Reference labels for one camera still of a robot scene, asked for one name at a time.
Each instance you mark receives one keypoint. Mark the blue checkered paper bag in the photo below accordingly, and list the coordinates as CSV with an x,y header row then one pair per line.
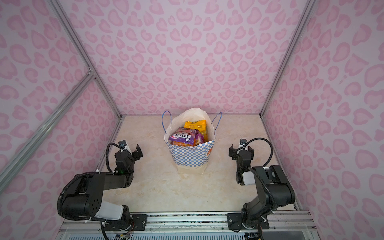
x,y
192,160

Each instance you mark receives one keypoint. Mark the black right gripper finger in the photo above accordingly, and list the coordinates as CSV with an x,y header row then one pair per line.
x,y
252,152
233,152

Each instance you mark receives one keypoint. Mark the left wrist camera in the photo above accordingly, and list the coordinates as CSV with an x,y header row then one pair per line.
x,y
124,146

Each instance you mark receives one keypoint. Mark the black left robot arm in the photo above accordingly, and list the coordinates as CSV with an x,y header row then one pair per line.
x,y
82,198

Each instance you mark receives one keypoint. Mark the small orange snack packet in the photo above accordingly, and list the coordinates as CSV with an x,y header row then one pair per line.
x,y
182,144

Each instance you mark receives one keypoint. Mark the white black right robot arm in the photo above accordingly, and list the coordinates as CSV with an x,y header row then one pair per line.
x,y
273,191

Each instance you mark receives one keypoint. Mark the aluminium corner frame post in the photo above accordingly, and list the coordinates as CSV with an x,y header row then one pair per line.
x,y
79,46

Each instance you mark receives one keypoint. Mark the purple grape candy bag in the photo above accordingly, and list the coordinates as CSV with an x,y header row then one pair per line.
x,y
199,139

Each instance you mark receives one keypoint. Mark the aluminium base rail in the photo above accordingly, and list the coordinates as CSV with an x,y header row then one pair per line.
x,y
280,225

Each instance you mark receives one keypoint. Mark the yellow orange candy bag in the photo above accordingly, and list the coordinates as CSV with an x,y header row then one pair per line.
x,y
201,126

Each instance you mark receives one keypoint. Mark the right aluminium corner post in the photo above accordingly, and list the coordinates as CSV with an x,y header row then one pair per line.
x,y
308,11

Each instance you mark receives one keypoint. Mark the purple Fox's candy bag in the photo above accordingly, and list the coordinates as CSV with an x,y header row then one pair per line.
x,y
183,135

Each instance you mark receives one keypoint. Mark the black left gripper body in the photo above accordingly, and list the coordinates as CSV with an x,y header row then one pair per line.
x,y
132,160

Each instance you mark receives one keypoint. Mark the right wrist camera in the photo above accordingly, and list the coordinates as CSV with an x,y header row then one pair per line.
x,y
242,144

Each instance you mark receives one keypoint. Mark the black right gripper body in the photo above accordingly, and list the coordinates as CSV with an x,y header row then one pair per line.
x,y
239,166

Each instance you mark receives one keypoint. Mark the diagonal aluminium frame bar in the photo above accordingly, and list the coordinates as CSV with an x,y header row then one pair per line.
x,y
19,160

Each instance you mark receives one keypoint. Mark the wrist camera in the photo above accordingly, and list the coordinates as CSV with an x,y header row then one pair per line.
x,y
124,146
242,144

